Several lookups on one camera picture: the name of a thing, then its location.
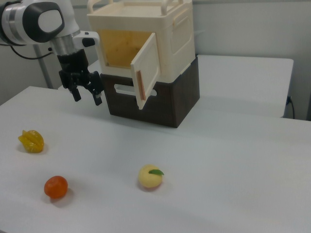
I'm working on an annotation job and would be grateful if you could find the cream plastic cabinet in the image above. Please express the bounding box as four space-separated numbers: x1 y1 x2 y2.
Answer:
86 0 196 81

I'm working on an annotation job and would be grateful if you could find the orange toy tangerine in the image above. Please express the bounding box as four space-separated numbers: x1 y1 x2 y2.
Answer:
44 175 69 200

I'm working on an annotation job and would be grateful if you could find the white drawer handle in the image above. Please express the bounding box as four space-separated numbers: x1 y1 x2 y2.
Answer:
113 83 158 97

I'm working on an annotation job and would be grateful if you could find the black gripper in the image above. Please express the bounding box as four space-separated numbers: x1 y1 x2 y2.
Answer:
57 49 104 106

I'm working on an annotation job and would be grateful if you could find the orange door handle strip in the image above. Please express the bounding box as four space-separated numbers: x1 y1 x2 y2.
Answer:
136 69 147 101

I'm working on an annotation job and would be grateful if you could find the pale yellow toy peach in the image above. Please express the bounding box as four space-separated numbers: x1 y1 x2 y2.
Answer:
138 164 165 190

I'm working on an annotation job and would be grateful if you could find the cream cabinet door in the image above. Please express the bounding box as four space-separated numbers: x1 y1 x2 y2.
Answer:
130 32 162 111

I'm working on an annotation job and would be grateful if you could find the yellow toy starfruit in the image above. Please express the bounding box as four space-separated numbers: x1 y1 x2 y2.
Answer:
17 129 45 154

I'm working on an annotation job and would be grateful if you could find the black power cable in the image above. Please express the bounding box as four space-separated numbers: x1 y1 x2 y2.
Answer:
286 95 296 120

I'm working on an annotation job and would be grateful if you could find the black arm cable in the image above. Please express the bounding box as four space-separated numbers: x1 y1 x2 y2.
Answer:
9 45 53 60

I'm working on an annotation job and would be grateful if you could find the dark brown drawer box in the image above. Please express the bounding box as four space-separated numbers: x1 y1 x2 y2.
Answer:
100 55 201 129

